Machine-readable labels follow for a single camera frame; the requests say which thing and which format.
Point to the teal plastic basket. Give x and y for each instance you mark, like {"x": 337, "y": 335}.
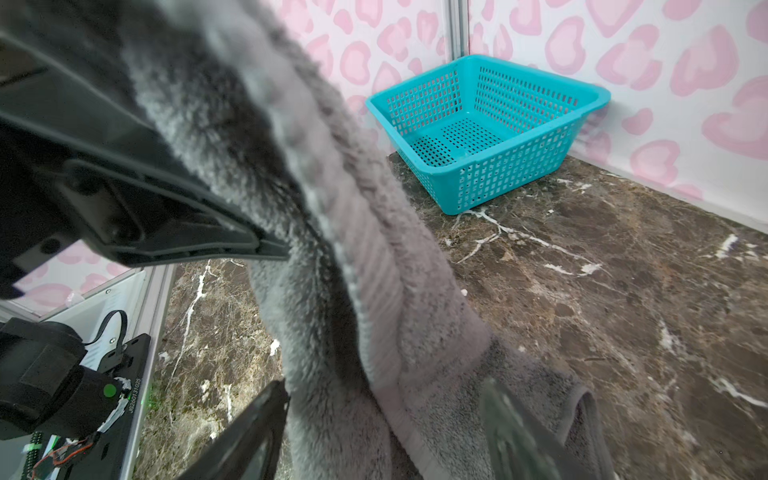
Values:
{"x": 479, "y": 127}

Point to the grey terry towel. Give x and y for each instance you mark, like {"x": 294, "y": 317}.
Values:
{"x": 383, "y": 357}

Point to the back left aluminium post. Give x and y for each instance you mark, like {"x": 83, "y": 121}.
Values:
{"x": 457, "y": 33}

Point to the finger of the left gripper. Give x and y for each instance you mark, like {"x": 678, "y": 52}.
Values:
{"x": 121, "y": 189}

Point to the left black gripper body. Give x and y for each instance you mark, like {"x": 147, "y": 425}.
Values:
{"x": 33, "y": 227}

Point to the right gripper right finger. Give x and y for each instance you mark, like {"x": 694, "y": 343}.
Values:
{"x": 519, "y": 446}

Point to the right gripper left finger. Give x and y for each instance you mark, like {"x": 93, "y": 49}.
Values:
{"x": 250, "y": 447}

